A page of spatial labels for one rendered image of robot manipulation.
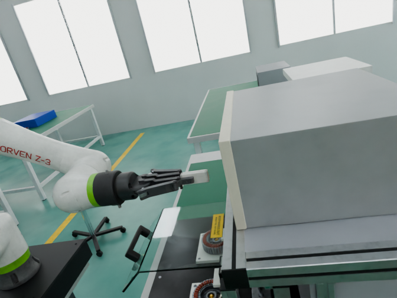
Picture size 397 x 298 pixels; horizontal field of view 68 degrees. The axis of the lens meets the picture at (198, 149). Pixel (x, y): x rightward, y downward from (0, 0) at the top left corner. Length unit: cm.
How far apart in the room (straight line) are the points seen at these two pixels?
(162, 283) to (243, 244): 53
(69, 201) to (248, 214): 47
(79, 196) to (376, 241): 67
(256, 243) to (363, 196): 22
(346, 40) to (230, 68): 191
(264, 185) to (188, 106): 505
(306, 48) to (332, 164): 492
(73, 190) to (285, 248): 54
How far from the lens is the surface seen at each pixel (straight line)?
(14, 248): 127
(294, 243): 61
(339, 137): 58
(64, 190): 85
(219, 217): 79
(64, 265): 127
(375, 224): 66
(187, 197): 155
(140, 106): 583
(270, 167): 58
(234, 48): 536
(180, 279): 109
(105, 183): 80
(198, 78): 547
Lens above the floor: 152
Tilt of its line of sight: 21 degrees down
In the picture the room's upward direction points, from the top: 13 degrees counter-clockwise
